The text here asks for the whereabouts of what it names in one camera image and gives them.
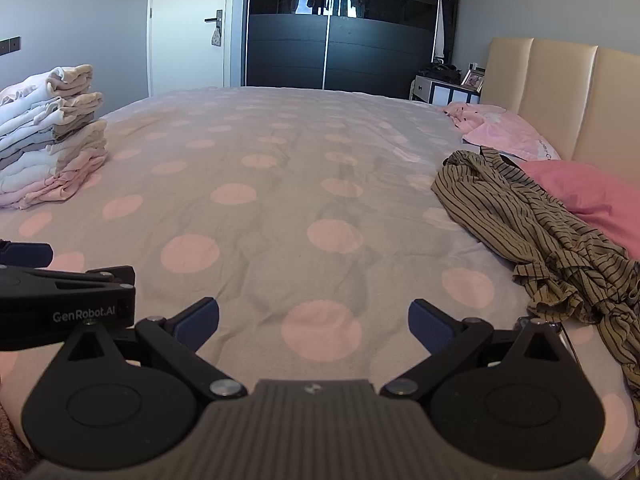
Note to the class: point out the dark bag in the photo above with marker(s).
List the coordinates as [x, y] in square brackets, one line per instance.
[440, 72]

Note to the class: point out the small hanging pouch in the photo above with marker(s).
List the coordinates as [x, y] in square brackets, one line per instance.
[216, 36]

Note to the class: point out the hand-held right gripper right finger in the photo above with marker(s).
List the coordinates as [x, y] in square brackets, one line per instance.
[430, 327]

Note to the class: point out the stack of folded clothes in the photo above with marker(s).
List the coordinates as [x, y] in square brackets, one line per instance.
[45, 160]

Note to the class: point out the light pink printed pillow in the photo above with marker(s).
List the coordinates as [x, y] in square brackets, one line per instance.
[500, 130]

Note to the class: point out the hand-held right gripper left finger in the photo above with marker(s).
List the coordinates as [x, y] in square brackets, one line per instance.
[197, 324]

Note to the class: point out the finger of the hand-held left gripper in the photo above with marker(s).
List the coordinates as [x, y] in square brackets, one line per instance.
[27, 254]
[105, 279]

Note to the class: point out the hanging clothes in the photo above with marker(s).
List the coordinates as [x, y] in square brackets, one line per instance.
[445, 10]

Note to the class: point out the black sliding wardrobe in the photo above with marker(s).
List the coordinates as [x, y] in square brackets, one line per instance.
[290, 50]

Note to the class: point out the white door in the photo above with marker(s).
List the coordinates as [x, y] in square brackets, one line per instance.
[185, 35]

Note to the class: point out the photo frame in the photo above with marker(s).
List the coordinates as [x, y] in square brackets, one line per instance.
[472, 80]

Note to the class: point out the white nightstand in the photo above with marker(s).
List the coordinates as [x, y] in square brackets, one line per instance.
[445, 92]

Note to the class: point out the striped brown clothes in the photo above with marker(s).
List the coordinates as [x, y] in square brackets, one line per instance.
[500, 210]

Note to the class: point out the dark wall switch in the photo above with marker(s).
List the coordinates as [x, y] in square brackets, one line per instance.
[10, 45]

